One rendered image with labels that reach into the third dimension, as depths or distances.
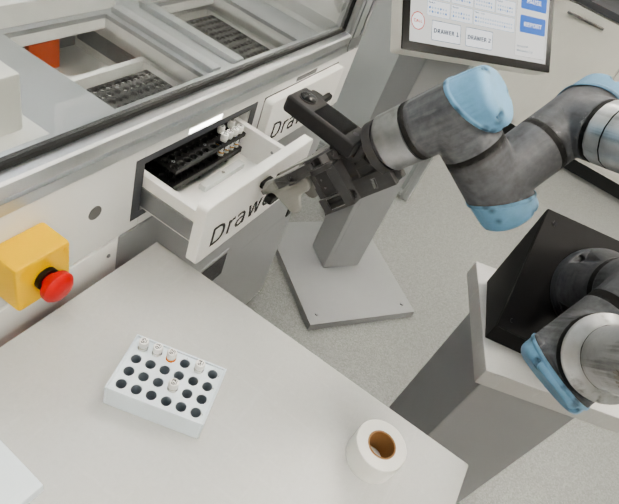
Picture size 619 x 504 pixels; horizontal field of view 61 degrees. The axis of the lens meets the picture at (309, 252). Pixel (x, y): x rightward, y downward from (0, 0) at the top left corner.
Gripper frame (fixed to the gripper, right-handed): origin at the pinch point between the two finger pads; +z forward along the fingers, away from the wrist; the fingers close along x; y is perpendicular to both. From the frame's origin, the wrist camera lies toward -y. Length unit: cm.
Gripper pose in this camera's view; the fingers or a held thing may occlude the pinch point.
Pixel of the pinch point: (272, 181)
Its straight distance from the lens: 80.7
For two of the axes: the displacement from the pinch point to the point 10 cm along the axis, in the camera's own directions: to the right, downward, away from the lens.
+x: 4.9, -4.9, 7.3
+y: 4.9, 8.4, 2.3
